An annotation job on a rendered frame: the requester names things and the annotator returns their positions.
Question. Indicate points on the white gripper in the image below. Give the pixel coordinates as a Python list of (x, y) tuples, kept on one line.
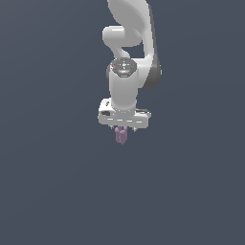
[(122, 118)]

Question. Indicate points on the small purple block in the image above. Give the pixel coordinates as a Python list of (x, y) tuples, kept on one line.
[(121, 134)]

